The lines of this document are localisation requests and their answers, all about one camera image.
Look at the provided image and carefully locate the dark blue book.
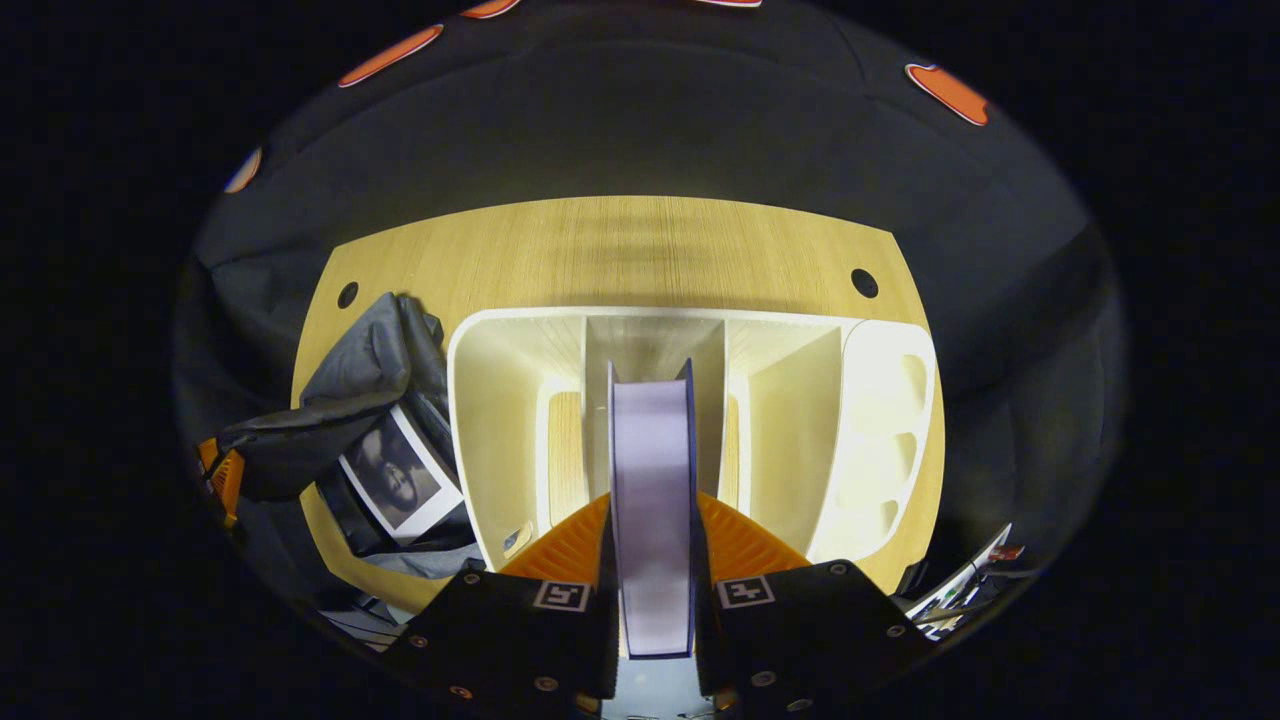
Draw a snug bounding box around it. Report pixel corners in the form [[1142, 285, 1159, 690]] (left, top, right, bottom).
[[605, 360, 699, 660]]

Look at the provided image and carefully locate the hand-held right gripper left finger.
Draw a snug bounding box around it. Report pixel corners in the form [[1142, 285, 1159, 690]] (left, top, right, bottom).
[[385, 492, 621, 716]]

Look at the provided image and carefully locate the white portrait cover book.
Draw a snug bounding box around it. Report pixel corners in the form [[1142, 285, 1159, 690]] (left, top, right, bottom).
[[338, 403, 467, 545]]

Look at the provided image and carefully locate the cream plastic bookshelf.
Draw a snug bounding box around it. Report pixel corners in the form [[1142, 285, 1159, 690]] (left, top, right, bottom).
[[447, 306, 942, 573]]

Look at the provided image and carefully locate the black backdrop cloth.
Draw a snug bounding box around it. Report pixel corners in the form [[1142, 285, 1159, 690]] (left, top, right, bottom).
[[170, 0, 1131, 626]]

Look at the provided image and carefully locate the grey schoolbag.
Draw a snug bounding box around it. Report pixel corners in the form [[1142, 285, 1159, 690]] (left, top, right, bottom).
[[215, 292, 491, 581]]

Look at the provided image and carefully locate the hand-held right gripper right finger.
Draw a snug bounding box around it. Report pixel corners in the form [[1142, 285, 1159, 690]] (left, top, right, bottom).
[[693, 492, 936, 716]]

